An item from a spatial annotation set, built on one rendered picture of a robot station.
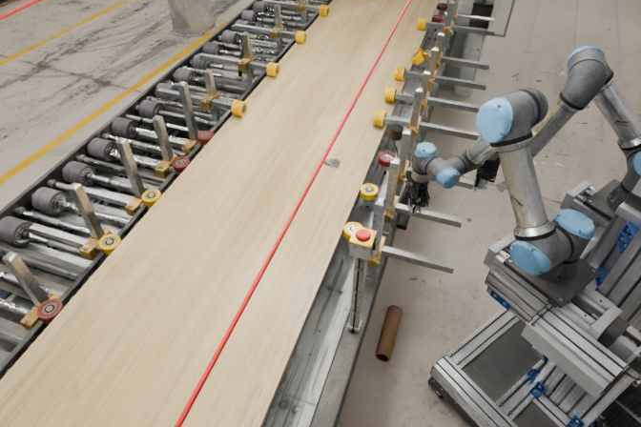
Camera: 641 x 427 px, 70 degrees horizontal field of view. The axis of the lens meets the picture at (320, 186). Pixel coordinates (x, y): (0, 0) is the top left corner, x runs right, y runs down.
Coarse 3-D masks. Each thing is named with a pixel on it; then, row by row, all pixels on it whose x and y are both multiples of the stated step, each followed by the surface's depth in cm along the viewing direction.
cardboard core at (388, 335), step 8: (392, 312) 252; (400, 312) 253; (384, 320) 251; (392, 320) 248; (384, 328) 246; (392, 328) 245; (384, 336) 241; (392, 336) 242; (384, 344) 238; (392, 344) 240; (376, 352) 238; (384, 352) 235; (384, 360) 238
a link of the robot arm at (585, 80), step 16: (576, 64) 157; (592, 64) 153; (576, 80) 154; (592, 80) 152; (560, 96) 159; (576, 96) 155; (592, 96) 155; (560, 112) 161; (544, 128) 167; (560, 128) 166; (544, 144) 171
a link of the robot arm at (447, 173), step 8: (432, 160) 168; (440, 160) 167; (448, 160) 167; (456, 160) 167; (432, 168) 167; (440, 168) 165; (448, 168) 164; (456, 168) 166; (464, 168) 167; (432, 176) 168; (440, 176) 164; (448, 176) 162; (456, 176) 163; (440, 184) 168; (448, 184) 164
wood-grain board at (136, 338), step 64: (384, 0) 368; (320, 64) 290; (384, 64) 290; (256, 128) 239; (320, 128) 239; (384, 128) 239; (192, 192) 203; (256, 192) 203; (320, 192) 203; (128, 256) 176; (192, 256) 176; (256, 256) 176; (320, 256) 176; (64, 320) 156; (128, 320) 156; (192, 320) 156; (256, 320) 156; (0, 384) 140; (64, 384) 140; (128, 384) 140; (192, 384) 140; (256, 384) 140
